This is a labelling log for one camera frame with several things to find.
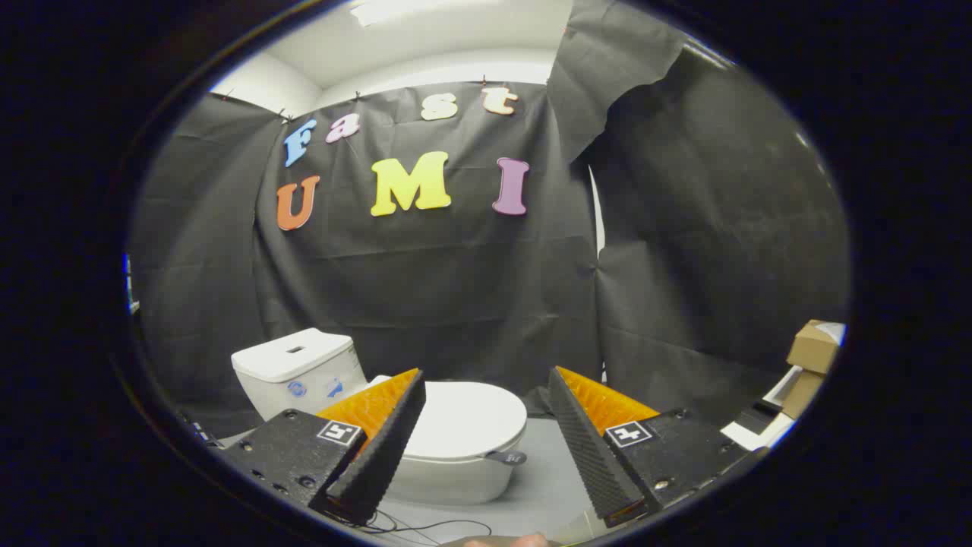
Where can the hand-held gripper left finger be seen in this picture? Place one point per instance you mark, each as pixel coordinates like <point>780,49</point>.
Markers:
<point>387,448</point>

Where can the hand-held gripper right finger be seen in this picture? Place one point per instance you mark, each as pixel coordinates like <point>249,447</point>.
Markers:
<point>592,448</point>

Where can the white flat panel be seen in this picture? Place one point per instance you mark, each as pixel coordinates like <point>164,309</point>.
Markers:
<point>740,437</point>

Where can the small black box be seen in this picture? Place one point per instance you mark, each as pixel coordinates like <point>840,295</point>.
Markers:
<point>758,418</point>

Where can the black backdrop cloth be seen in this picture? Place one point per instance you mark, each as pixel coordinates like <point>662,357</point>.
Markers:
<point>456,289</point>

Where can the brown cardboard box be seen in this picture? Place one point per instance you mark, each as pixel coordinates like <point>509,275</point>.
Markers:
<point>812,348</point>
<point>801,393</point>

